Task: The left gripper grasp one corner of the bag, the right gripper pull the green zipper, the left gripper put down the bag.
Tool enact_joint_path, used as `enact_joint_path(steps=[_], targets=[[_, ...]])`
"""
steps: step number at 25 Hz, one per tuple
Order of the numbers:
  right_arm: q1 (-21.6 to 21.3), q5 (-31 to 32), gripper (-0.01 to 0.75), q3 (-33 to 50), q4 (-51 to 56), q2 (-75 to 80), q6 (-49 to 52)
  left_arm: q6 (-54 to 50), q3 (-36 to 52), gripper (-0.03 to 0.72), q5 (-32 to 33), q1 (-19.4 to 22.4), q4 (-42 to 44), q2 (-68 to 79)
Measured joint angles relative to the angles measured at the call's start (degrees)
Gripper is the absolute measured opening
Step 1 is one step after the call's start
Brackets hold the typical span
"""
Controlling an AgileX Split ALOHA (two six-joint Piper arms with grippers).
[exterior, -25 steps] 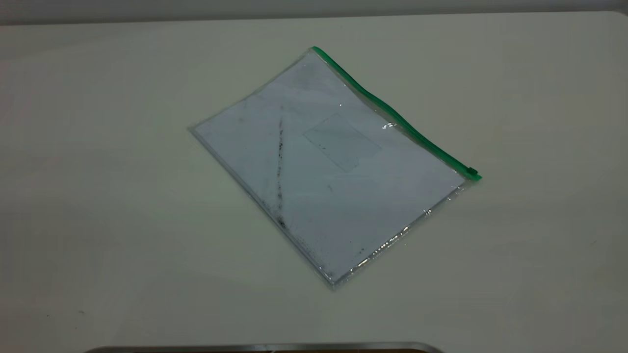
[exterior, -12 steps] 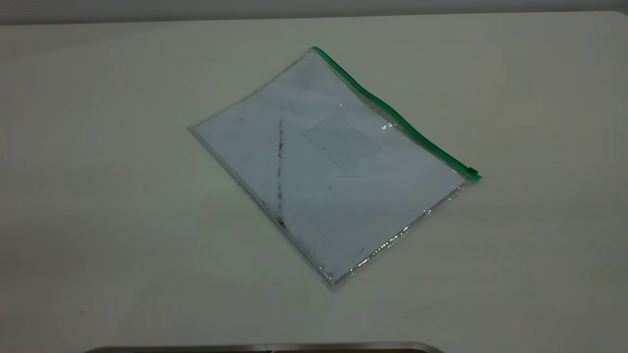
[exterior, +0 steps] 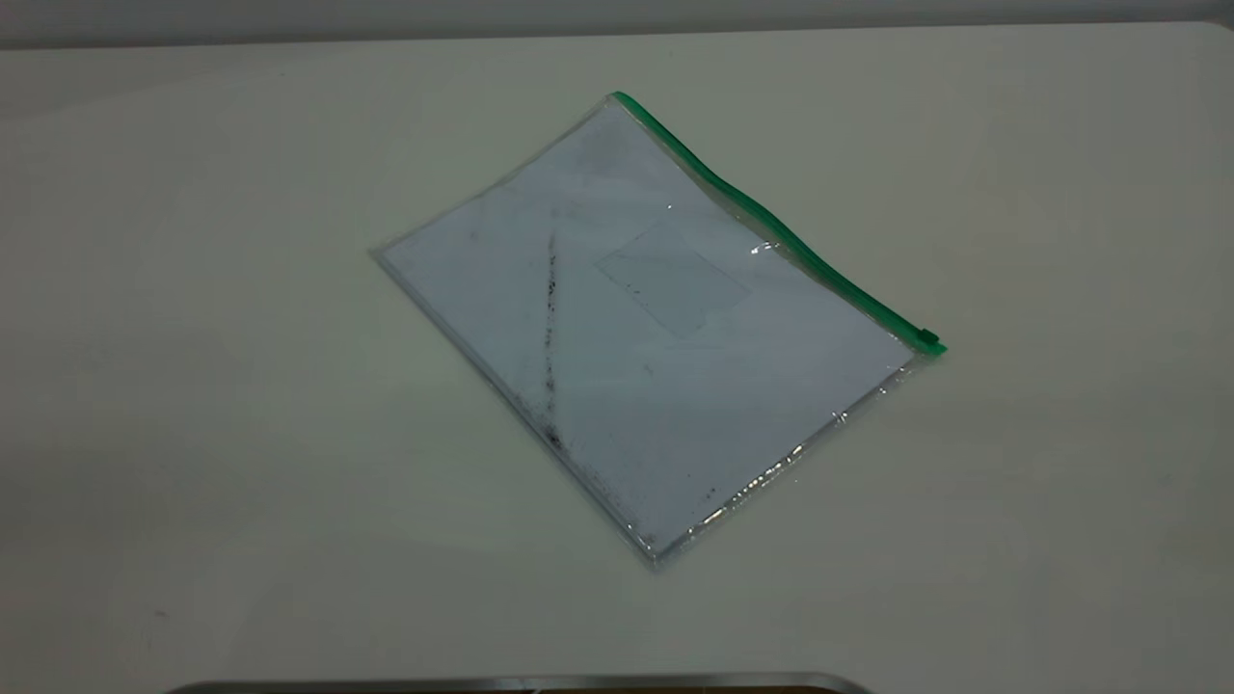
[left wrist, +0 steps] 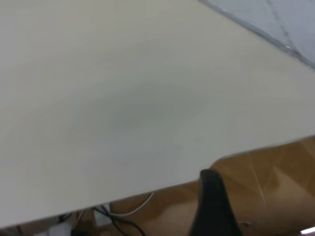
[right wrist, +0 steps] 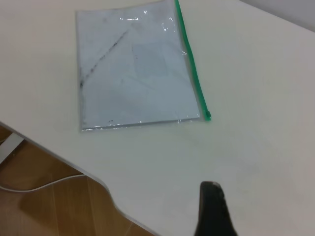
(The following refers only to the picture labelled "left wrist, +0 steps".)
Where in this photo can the clear plastic zipper bag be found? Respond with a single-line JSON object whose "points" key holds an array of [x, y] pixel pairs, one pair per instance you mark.
{"points": [[283, 24]]}

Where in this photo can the white plastic block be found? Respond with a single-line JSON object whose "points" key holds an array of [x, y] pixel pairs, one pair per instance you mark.
{"points": [[59, 229]]}

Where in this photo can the white paper sheet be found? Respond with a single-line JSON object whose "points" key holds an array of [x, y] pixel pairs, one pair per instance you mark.
{"points": [[295, 14]]}

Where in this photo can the white power box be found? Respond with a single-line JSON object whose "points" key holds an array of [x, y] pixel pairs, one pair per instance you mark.
{"points": [[102, 217]]}

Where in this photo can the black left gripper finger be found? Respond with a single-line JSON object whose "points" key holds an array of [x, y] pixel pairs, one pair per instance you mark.
{"points": [[214, 211]]}

